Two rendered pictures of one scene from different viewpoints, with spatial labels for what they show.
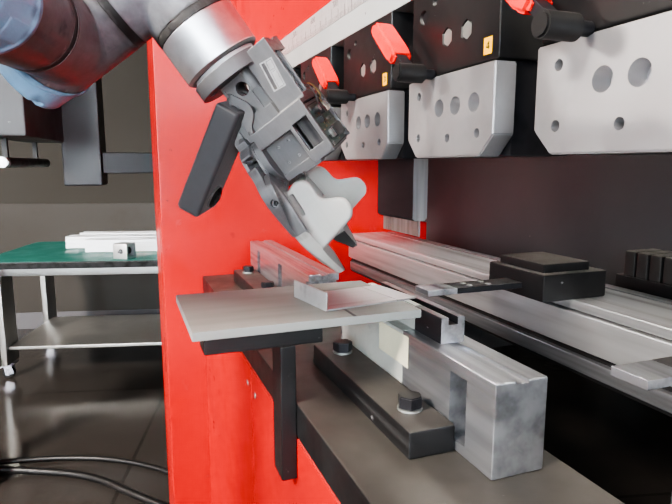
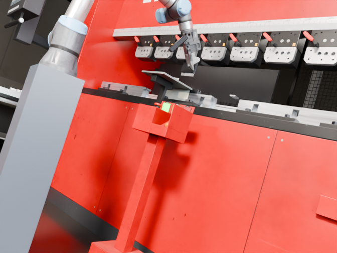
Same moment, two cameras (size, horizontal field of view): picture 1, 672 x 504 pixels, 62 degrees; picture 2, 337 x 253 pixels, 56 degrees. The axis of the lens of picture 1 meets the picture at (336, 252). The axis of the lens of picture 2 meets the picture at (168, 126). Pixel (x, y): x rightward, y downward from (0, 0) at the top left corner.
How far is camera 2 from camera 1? 1.38 m
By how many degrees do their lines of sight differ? 30
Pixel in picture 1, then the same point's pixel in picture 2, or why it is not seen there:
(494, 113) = (222, 53)
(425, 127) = (206, 54)
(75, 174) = (22, 36)
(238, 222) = (98, 74)
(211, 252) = (88, 80)
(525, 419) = (213, 104)
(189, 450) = not seen: hidden behind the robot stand
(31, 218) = not seen: outside the picture
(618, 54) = (243, 49)
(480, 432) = (206, 104)
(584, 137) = (237, 58)
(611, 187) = (213, 93)
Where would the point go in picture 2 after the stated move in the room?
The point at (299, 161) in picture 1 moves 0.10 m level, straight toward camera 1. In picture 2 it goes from (193, 49) to (204, 47)
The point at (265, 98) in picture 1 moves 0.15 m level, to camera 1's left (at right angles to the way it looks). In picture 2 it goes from (191, 37) to (168, 25)
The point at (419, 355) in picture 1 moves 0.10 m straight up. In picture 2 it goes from (191, 96) to (196, 80)
